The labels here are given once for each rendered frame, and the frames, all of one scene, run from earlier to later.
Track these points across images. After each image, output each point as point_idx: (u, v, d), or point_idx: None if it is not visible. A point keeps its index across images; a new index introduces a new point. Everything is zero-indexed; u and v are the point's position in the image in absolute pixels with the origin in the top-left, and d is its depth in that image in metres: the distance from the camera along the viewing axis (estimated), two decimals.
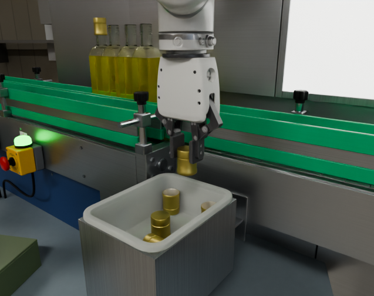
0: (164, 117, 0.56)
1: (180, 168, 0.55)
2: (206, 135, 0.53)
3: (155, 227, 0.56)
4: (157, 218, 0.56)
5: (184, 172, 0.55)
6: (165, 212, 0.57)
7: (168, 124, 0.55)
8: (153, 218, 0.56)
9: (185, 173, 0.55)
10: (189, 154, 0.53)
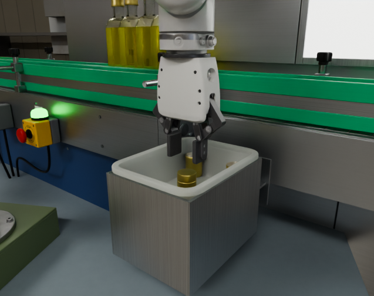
0: (161, 115, 0.57)
1: (135, 0, 0.83)
2: (210, 135, 0.52)
3: (182, 183, 0.56)
4: (184, 174, 0.56)
5: (137, 2, 0.84)
6: (191, 170, 0.57)
7: (166, 123, 0.55)
8: (180, 174, 0.56)
9: (138, 3, 0.84)
10: (193, 154, 0.53)
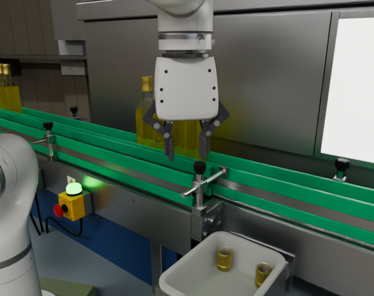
0: (154, 121, 0.53)
1: None
2: (211, 130, 0.56)
3: None
4: None
5: None
6: None
7: (167, 127, 0.52)
8: None
9: None
10: (204, 151, 0.54)
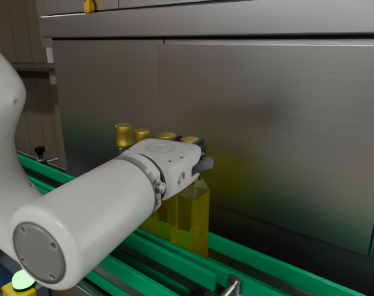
0: None
1: None
2: (201, 151, 0.51)
3: None
4: (172, 134, 0.60)
5: None
6: (162, 133, 0.61)
7: None
8: (171, 135, 0.59)
9: None
10: None
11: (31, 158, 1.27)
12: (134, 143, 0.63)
